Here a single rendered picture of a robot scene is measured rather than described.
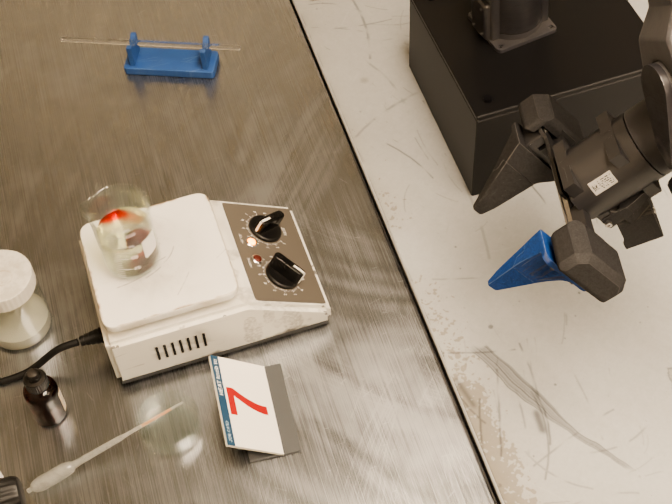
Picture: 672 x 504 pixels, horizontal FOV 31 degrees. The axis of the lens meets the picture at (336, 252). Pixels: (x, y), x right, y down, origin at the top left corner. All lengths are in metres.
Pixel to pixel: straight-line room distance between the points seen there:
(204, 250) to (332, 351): 0.15
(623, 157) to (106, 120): 0.60
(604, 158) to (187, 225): 0.38
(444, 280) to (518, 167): 0.19
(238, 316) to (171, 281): 0.07
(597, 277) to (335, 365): 0.29
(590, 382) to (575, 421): 0.04
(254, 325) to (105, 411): 0.15
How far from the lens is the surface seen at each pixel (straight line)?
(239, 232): 1.11
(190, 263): 1.06
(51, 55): 1.40
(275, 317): 1.07
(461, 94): 1.15
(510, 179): 1.00
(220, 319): 1.05
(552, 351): 1.11
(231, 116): 1.29
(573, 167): 0.93
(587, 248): 0.89
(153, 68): 1.34
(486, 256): 1.16
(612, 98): 1.18
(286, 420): 1.06
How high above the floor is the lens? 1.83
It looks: 53 degrees down
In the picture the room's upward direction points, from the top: 4 degrees counter-clockwise
